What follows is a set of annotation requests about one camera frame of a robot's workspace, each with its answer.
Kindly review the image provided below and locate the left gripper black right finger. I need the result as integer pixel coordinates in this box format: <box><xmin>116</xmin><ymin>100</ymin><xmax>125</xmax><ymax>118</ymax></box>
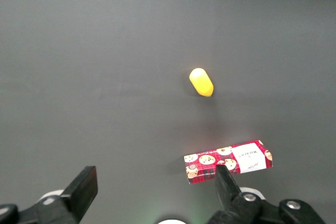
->
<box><xmin>207</xmin><ymin>164</ymin><xmax>280</xmax><ymax>224</ymax></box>

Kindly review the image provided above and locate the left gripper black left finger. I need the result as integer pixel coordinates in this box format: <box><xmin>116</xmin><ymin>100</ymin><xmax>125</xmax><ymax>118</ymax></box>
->
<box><xmin>18</xmin><ymin>165</ymin><xmax>99</xmax><ymax>224</ymax></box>

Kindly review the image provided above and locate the red tartan cookie box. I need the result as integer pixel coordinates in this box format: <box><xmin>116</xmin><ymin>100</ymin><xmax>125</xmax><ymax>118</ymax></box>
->
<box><xmin>183</xmin><ymin>140</ymin><xmax>273</xmax><ymax>185</ymax></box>

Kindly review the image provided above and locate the yellow plastic capsule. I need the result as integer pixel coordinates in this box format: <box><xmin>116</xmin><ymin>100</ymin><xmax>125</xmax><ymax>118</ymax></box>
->
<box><xmin>188</xmin><ymin>67</ymin><xmax>214</xmax><ymax>98</ymax></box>

